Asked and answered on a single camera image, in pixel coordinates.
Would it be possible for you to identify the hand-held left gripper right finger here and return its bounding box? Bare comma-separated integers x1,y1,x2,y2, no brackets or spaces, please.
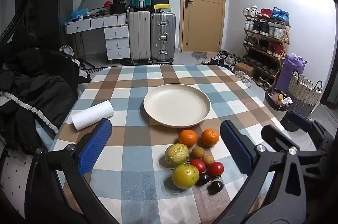
213,120,308,224

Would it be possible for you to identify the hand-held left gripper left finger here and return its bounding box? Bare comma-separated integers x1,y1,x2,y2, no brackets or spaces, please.
25,118,118,224

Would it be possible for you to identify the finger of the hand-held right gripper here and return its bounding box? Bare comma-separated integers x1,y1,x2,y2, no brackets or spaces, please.
288,111,334,150
261,124,301,153

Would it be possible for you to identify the orange mandarin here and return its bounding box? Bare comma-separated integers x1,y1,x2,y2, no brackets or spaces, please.
201,128,220,147
179,129,198,147

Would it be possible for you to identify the red cherry tomato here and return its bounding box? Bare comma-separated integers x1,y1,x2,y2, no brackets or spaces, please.
209,162,225,176
189,159,206,174

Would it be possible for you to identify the dark plum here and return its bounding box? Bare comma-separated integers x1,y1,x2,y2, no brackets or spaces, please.
207,180,224,195

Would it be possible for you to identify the yellow-green citrus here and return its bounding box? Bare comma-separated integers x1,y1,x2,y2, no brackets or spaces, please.
172,164,199,189

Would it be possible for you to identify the wrinkled yellow passion fruit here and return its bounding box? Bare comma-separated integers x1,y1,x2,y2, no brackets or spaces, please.
165,143,189,167

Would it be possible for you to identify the cream round plate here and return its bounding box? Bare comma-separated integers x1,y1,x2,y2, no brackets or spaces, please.
143,84,211,128

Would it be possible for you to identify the black basket with items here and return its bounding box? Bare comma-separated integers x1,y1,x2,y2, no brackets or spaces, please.
265,88,294,111

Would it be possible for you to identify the white paper towel roll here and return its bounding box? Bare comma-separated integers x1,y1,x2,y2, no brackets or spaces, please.
71,100,114,131

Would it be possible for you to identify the purple bag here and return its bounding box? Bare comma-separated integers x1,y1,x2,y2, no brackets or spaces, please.
275,53,307,94

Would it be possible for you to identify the cardboard box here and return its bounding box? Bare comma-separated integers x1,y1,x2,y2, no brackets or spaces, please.
234,62,254,77

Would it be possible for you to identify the striped floor mat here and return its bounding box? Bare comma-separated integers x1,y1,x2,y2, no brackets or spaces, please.
84,67,106,74

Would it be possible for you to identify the black clothing pile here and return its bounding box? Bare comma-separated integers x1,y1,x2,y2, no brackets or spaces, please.
0,36,92,156

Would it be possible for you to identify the wooden shoe rack with shoes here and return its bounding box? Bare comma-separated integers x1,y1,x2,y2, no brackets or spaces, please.
242,5,291,87

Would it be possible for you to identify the black tripod stand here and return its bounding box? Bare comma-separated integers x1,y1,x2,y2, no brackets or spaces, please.
79,57,96,69

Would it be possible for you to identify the white dotted cloth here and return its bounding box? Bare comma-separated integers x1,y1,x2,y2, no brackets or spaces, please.
0,150,35,214

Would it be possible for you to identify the pile of shoes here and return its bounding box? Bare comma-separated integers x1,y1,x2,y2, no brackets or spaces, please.
201,50,242,66

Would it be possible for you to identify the grey door mat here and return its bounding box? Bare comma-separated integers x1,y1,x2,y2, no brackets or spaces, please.
191,52,210,60

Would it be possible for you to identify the round translucent object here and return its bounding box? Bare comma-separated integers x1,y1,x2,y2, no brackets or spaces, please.
59,46,75,58

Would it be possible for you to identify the white desk with drawers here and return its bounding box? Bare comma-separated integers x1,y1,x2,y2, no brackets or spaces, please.
65,14,130,61

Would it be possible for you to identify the beige suitcase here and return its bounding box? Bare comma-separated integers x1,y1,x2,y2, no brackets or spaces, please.
127,11,151,64

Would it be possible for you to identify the silver suitcase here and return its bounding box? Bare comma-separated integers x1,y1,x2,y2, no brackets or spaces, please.
150,12,176,64

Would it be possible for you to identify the blue plastic bag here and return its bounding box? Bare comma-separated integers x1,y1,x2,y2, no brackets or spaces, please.
71,8,92,20

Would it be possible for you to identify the grey cabinet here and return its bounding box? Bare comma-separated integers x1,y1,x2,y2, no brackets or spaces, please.
37,0,74,51

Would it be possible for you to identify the black storage box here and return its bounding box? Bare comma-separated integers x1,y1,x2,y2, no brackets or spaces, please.
109,3,127,15

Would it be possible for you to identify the wooden door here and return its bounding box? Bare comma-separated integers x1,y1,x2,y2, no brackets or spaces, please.
180,0,226,53

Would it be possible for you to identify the woven basket with handles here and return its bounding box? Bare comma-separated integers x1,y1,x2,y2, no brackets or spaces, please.
288,71,323,119

